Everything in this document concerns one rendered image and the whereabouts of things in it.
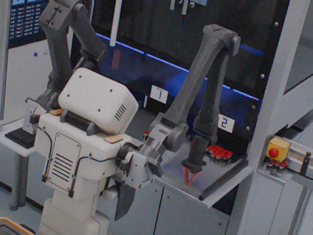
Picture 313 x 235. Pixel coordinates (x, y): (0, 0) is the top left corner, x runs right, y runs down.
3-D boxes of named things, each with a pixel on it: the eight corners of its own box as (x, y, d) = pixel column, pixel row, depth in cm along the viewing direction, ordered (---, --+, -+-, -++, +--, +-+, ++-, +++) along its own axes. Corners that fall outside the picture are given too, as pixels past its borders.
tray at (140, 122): (140, 106, 305) (142, 100, 303) (186, 126, 293) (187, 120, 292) (96, 127, 278) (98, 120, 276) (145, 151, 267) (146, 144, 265)
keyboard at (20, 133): (67, 111, 303) (68, 106, 302) (89, 122, 297) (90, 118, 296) (3, 136, 272) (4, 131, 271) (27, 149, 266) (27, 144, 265)
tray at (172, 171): (188, 142, 281) (189, 135, 279) (239, 166, 269) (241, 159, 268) (145, 169, 254) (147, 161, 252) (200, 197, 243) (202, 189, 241)
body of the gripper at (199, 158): (206, 167, 244) (211, 149, 242) (194, 172, 236) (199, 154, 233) (191, 160, 247) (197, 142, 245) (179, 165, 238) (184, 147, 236)
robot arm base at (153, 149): (124, 149, 198) (156, 165, 193) (139, 130, 201) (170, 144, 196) (131, 163, 205) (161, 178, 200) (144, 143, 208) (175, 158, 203)
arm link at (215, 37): (205, 13, 204) (232, 24, 200) (216, 26, 217) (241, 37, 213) (143, 138, 204) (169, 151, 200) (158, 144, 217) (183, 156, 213)
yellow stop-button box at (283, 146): (271, 150, 270) (276, 135, 267) (287, 156, 267) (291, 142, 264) (265, 155, 264) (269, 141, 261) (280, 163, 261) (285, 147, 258)
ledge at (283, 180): (270, 162, 281) (271, 158, 280) (296, 174, 275) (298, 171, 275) (257, 173, 270) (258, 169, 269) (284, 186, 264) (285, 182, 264)
